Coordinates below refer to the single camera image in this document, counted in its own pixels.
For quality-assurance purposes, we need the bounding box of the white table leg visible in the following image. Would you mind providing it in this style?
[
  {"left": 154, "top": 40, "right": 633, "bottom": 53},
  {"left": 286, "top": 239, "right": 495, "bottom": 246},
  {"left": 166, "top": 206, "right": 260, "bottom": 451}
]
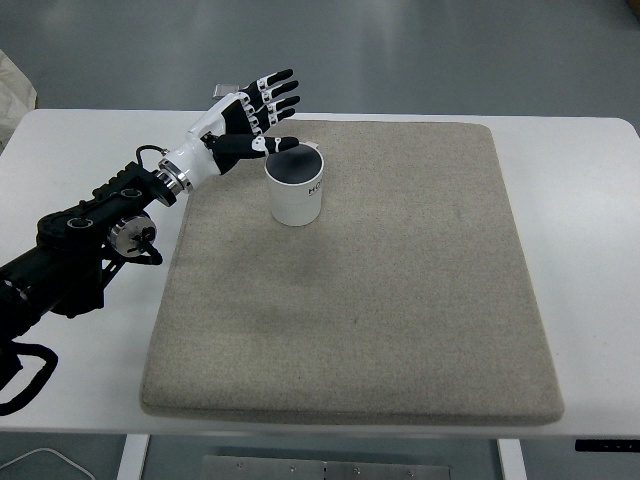
[
  {"left": 116, "top": 434, "right": 150, "bottom": 480},
  {"left": 497, "top": 439, "right": 528, "bottom": 480}
]

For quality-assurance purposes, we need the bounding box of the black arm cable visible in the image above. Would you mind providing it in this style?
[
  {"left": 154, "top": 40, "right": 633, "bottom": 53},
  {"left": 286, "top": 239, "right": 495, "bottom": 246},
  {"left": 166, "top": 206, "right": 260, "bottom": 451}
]
[{"left": 0, "top": 342, "right": 59, "bottom": 416}]

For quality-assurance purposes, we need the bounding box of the white table leg left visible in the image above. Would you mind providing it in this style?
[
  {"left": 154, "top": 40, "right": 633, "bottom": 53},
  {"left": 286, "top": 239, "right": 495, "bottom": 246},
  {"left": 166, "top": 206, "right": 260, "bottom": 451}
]
[{"left": 116, "top": 434, "right": 150, "bottom": 480}]

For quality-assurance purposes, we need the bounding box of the black desk control panel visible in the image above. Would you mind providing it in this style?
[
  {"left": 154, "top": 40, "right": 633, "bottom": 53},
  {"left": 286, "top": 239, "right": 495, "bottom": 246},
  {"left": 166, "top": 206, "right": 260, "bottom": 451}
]
[{"left": 574, "top": 439, "right": 640, "bottom": 453}]

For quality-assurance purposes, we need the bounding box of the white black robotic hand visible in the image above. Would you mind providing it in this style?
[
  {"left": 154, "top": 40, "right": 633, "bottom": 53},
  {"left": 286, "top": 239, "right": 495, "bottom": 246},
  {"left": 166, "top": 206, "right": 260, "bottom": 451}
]
[{"left": 158, "top": 69, "right": 300, "bottom": 193}]

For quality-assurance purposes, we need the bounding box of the beige fabric mat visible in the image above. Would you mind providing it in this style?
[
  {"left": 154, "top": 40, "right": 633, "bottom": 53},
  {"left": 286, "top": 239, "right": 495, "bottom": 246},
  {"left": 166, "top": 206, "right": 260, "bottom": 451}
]
[{"left": 140, "top": 120, "right": 564, "bottom": 426}]

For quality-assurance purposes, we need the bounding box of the white table leg right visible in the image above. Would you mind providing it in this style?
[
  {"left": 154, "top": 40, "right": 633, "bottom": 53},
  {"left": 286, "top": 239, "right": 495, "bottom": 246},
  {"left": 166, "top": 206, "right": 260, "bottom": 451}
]
[{"left": 497, "top": 439, "right": 528, "bottom": 480}]

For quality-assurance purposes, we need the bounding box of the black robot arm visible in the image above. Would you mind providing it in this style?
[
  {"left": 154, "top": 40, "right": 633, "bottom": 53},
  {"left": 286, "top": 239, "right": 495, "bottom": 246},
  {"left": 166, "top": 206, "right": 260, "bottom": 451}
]
[{"left": 1, "top": 69, "right": 300, "bottom": 348}]

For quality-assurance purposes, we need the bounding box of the white ribbed cup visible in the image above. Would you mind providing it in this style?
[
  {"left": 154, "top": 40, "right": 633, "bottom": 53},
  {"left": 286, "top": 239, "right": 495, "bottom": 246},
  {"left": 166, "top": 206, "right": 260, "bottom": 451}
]
[{"left": 264, "top": 142, "right": 325, "bottom": 227}]

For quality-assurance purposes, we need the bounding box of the white floor cable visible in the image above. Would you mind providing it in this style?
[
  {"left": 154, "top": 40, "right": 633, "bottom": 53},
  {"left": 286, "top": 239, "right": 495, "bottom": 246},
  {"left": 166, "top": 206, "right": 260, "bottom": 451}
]
[{"left": 0, "top": 447, "right": 96, "bottom": 480}]

